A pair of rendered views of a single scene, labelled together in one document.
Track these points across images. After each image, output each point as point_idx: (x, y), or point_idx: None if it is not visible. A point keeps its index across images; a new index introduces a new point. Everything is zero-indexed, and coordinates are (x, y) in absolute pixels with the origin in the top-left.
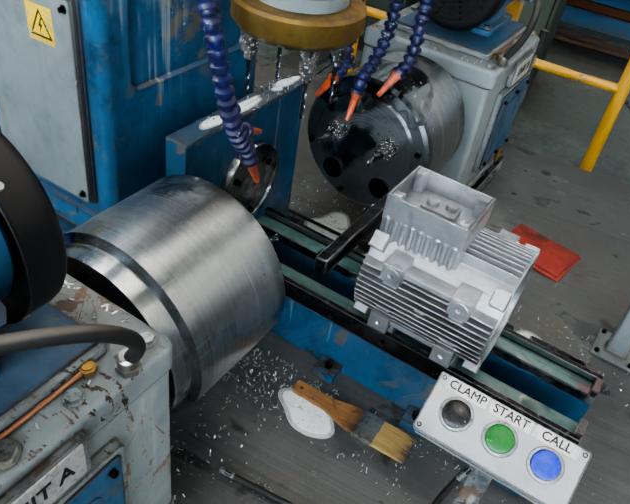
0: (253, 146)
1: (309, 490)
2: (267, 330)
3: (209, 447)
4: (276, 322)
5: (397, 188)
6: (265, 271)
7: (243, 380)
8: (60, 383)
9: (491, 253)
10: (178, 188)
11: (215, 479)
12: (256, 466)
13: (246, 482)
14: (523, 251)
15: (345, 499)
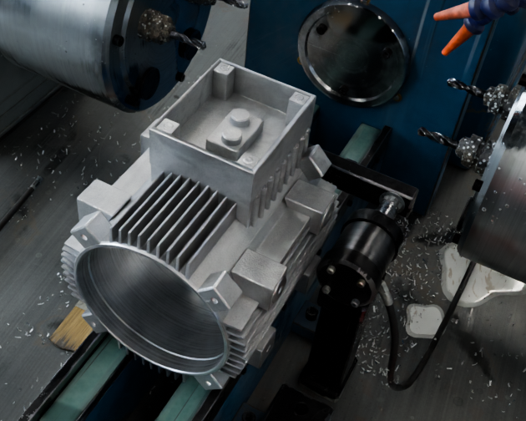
0: None
1: (17, 252)
2: (85, 78)
3: (70, 172)
4: (100, 87)
5: (239, 68)
6: (86, 2)
7: None
8: None
9: (159, 197)
10: None
11: (32, 179)
12: (48, 208)
13: (22, 195)
14: (175, 240)
15: (3, 283)
